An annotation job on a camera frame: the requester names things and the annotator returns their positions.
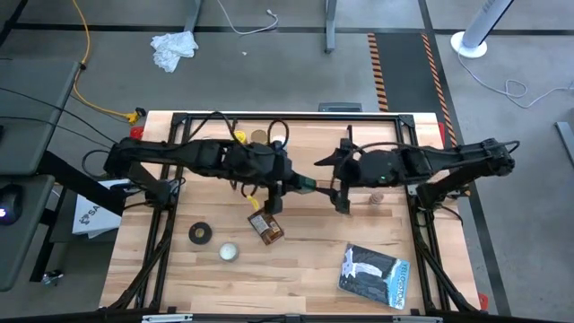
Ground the orange-striped black floor mat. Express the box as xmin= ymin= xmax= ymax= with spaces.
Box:
xmin=367 ymin=31 xmax=458 ymax=147

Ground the grey desk leg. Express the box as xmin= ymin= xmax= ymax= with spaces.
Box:
xmin=325 ymin=0 xmax=338 ymax=54
xmin=183 ymin=0 xmax=204 ymax=32

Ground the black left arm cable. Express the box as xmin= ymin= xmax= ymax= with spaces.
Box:
xmin=187 ymin=110 xmax=291 ymax=149

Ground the grey box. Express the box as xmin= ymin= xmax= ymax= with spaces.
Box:
xmin=317 ymin=101 xmax=363 ymax=113

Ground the small round silver tin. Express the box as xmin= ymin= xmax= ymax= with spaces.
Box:
xmin=218 ymin=241 xmax=239 ymax=263

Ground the grey desk top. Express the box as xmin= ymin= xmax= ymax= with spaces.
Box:
xmin=0 ymin=174 xmax=56 ymax=292
xmin=0 ymin=59 xmax=82 ymax=177

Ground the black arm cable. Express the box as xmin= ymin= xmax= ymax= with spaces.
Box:
xmin=349 ymin=139 xmax=521 ymax=157
xmin=187 ymin=110 xmax=291 ymax=149

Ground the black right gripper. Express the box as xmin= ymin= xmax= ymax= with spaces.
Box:
xmin=313 ymin=138 xmax=404 ymax=215

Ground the grey metal bar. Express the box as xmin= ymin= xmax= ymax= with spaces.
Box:
xmin=554 ymin=121 xmax=574 ymax=167

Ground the small metal caster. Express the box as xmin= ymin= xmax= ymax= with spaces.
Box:
xmin=40 ymin=270 xmax=64 ymax=288

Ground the yellow extension cable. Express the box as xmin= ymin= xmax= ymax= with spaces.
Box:
xmin=70 ymin=0 xmax=141 ymax=127

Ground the white cable with plug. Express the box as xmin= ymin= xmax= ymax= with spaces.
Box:
xmin=217 ymin=0 xmax=280 ymax=36

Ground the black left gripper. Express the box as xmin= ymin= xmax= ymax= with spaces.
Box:
xmin=265 ymin=150 xmax=310 ymax=215

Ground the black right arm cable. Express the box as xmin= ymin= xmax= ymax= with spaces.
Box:
xmin=349 ymin=139 xmax=521 ymax=157

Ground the brown spice pouch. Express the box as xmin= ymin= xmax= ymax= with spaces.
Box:
xmin=247 ymin=209 xmax=284 ymax=247

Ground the black computer mouse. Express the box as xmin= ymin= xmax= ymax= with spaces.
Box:
xmin=0 ymin=183 xmax=23 ymax=225

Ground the Yellowstone book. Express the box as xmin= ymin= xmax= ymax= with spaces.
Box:
xmin=337 ymin=243 xmax=412 ymax=310

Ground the black metal rig frame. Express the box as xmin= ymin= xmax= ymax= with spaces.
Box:
xmin=100 ymin=110 xmax=483 ymax=315

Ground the white crumpled cloth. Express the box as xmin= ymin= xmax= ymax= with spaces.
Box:
xmin=150 ymin=30 xmax=200 ymax=74

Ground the black ring-shaped disc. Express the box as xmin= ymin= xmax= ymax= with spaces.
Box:
xmin=187 ymin=222 xmax=213 ymax=246

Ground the white fan cable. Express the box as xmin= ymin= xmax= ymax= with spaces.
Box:
xmin=457 ymin=48 xmax=574 ymax=109

